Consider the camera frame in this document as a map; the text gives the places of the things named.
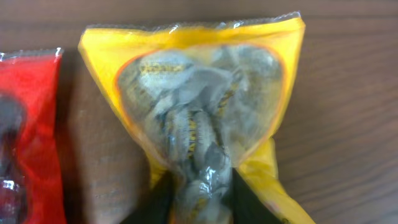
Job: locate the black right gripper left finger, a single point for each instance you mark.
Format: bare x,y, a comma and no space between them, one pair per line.
156,208

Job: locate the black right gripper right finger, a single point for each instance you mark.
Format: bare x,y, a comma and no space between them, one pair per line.
246,206

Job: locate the yellow Hacks candy bag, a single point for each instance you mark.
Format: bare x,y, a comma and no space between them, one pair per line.
202,99

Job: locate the red Hacks candy bag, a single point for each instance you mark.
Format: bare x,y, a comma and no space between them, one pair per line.
31,180

